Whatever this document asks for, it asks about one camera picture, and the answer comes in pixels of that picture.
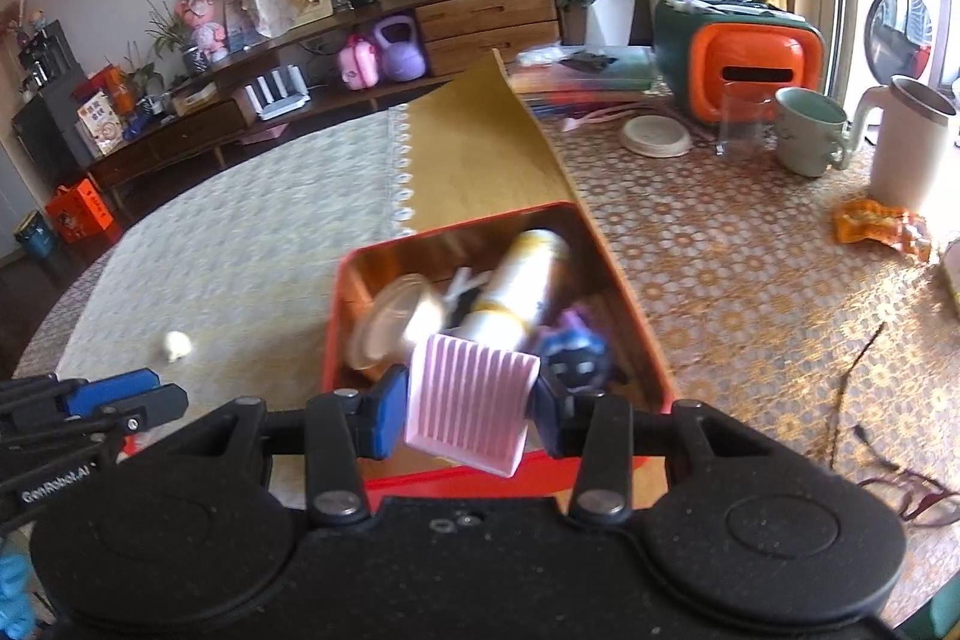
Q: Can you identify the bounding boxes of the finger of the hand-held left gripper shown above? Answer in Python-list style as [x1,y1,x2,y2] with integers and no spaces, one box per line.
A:
[0,368,162,431]
[71,383,188,453]

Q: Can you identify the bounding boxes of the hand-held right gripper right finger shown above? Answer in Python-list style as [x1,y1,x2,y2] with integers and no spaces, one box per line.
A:
[525,374,755,528]

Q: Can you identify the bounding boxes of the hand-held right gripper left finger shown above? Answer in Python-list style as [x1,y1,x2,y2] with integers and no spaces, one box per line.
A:
[191,364,412,525]

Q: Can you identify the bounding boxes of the red box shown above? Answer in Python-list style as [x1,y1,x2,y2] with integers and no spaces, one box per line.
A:
[321,201,682,498]

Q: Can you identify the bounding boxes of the pink ribbed tray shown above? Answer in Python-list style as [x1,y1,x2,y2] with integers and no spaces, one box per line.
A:
[403,332,542,477]

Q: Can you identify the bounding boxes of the white plastic toy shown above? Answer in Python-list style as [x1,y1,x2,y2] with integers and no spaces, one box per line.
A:
[442,267,496,326]

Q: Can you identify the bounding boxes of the person's left hand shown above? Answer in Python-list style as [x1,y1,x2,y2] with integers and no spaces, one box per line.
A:
[0,554,37,640]

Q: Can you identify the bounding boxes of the dark purple toy figure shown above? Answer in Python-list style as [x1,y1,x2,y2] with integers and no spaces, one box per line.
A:
[536,306,627,397]

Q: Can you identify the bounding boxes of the white yellow bottle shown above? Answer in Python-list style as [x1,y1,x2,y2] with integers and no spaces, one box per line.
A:
[457,229,569,348]

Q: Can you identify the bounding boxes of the blue bucket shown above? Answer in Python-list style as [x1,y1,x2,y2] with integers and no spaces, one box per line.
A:
[13,210,59,259]

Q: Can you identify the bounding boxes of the orange bag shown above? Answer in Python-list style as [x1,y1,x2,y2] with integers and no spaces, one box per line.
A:
[45,179,125,245]

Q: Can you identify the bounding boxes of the cream lace tablecloth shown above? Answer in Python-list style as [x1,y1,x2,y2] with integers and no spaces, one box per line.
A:
[15,104,421,498]

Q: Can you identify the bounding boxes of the yellow cloth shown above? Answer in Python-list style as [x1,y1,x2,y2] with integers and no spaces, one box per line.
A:
[409,49,582,236]

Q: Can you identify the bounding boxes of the snack box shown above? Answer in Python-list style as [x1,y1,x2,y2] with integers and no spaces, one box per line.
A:
[75,91,125,155]

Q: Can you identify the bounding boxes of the black low cabinet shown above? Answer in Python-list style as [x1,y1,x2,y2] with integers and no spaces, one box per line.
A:
[11,62,95,169]

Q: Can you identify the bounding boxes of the thin brown twig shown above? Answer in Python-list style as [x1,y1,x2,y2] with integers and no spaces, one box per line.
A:
[829,321,886,468]

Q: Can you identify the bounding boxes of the round white lid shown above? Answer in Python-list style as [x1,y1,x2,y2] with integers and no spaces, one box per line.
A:
[619,115,692,159]

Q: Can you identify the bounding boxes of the pink spoon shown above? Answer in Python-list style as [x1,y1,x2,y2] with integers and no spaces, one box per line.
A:
[559,104,653,131]

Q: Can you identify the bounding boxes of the small cardboard box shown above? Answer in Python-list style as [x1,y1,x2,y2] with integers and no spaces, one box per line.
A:
[171,81,220,115]

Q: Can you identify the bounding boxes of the orange carton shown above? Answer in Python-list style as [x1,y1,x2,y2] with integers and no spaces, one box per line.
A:
[90,66,140,112]

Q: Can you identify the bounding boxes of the white router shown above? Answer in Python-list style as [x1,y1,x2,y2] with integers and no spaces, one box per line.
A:
[255,68,312,121]

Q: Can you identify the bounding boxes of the black coffee machine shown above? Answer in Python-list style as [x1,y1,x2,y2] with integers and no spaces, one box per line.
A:
[16,19,76,86]

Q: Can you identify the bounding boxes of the stack of books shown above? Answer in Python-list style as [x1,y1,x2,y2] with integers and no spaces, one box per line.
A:
[510,46,661,105]

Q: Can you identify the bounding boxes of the clear glass cup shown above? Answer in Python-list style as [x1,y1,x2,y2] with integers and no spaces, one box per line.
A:
[715,81,779,157]

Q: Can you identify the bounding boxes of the pink toy case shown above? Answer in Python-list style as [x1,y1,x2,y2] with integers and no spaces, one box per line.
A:
[337,36,383,90]

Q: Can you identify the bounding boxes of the red eyeglasses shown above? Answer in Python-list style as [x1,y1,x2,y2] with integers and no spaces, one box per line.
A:
[851,422,953,525]

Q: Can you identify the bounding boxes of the small potted plant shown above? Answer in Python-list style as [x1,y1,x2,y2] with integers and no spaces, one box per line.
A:
[146,2,207,75]

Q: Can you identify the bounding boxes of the purple kettlebell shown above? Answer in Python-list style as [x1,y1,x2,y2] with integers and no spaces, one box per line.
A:
[373,14,427,82]

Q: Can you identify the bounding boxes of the pink doll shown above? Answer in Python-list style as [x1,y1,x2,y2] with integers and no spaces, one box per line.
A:
[176,0,230,64]

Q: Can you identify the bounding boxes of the orange snack packet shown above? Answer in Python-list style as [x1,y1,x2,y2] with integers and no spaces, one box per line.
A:
[834,199,932,264]

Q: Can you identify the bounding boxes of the green mug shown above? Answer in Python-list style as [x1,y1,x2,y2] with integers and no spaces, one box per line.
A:
[774,87,856,178]

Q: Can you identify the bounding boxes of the wooden tv cabinet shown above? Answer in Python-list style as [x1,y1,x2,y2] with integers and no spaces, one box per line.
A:
[86,0,563,191]

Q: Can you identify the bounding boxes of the white plant pot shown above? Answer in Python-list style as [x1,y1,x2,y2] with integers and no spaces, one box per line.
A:
[583,0,637,47]

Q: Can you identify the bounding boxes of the orange green container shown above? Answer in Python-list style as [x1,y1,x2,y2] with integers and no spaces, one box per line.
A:
[652,0,826,124]

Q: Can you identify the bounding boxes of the white jug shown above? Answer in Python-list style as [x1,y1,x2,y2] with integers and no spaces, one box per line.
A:
[847,75,959,214]

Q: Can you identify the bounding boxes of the white washing machine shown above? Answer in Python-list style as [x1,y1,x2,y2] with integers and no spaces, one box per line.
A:
[847,0,950,94]

